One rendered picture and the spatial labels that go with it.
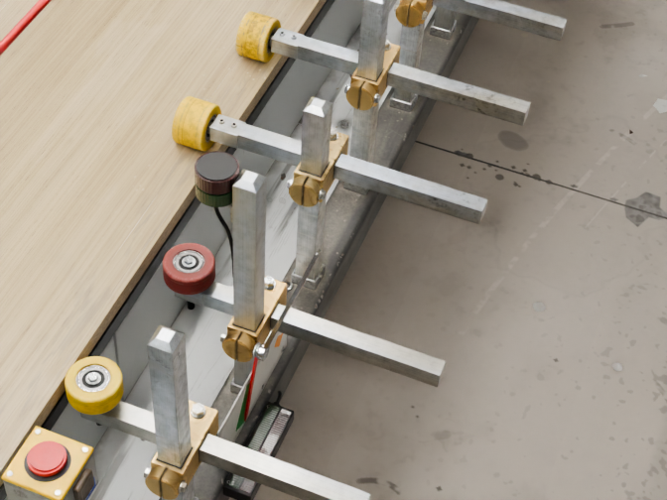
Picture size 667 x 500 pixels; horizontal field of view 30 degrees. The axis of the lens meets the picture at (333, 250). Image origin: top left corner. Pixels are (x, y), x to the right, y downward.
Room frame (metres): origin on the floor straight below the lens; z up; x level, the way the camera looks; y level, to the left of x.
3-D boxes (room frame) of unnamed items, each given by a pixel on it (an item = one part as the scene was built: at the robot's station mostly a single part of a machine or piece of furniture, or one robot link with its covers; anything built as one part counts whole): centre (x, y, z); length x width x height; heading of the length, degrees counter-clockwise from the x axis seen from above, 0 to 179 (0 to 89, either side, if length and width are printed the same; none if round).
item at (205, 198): (1.18, 0.16, 1.14); 0.06 x 0.06 x 0.02
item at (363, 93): (1.66, -0.04, 0.95); 0.14 x 0.06 x 0.05; 162
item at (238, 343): (1.19, 0.11, 0.85); 0.14 x 0.06 x 0.05; 162
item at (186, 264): (1.24, 0.22, 0.85); 0.08 x 0.08 x 0.11
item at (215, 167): (1.18, 0.16, 1.07); 0.06 x 0.06 x 0.22; 72
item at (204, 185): (1.18, 0.16, 1.16); 0.06 x 0.06 x 0.02
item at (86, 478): (0.67, 0.24, 1.20); 0.03 x 0.01 x 0.03; 162
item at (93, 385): (1.01, 0.32, 0.85); 0.08 x 0.08 x 0.11
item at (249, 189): (1.16, 0.12, 0.93); 0.04 x 0.04 x 0.48; 72
